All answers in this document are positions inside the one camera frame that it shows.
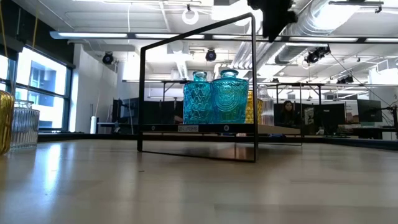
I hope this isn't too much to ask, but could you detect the clear ribbed wide-neck vase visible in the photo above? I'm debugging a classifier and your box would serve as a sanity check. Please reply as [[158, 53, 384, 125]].
[[11, 99, 40, 151]]

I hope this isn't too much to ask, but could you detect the teal diamond-pattern glass vase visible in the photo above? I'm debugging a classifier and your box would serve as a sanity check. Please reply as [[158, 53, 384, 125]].
[[182, 70, 216, 124]]

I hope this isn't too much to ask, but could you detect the clear ribbed glass bottle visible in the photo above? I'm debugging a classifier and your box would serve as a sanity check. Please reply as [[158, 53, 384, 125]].
[[257, 83, 275, 126]]

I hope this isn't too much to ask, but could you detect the wooden shelf black metal frame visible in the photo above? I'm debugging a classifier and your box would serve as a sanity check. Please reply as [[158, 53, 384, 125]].
[[137, 12, 303, 164]]

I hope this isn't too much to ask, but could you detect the black monitor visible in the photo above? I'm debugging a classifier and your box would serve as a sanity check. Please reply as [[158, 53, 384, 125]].
[[112, 98, 141, 125], [356, 98, 383, 123]]

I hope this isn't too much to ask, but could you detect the black aluminium table frame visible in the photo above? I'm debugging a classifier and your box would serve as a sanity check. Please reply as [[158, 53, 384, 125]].
[[37, 133, 398, 152]]

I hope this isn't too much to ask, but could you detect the person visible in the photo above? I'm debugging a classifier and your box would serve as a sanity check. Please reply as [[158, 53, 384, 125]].
[[279, 100, 295, 127]]

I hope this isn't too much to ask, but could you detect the silver ventilation duct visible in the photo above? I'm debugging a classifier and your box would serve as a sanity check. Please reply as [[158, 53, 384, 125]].
[[273, 0, 361, 66]]

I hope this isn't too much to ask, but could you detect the large window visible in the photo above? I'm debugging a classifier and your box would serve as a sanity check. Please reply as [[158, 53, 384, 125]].
[[0, 46, 73, 132]]

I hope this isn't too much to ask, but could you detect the white ring lamp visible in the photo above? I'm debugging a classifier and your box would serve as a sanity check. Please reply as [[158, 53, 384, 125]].
[[182, 7, 200, 26]]

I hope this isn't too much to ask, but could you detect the amber ribbed glass vase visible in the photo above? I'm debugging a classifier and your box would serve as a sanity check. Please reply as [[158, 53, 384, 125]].
[[0, 89, 16, 156]]

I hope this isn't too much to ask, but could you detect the yellow power cable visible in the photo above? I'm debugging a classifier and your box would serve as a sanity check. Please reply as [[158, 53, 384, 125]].
[[32, 9, 40, 50]]

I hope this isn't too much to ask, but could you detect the overhead led light bar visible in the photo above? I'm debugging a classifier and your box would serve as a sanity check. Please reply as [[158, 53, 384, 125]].
[[49, 30, 398, 44]]

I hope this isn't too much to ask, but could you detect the yellow hanging cable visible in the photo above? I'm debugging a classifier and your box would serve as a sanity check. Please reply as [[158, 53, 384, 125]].
[[0, 0, 7, 58]]

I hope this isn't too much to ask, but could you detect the teal medallion glass vase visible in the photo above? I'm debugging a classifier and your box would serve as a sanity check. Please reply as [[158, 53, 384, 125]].
[[210, 68, 249, 124]]

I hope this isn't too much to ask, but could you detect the amber textured wide vase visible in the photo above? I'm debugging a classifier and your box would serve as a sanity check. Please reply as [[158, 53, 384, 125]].
[[245, 90, 264, 124]]

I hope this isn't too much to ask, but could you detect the white shelf label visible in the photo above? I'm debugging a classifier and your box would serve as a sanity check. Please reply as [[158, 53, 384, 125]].
[[177, 124, 200, 133]]

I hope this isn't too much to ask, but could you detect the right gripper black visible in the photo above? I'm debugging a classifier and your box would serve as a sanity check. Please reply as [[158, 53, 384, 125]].
[[247, 0, 299, 44]]

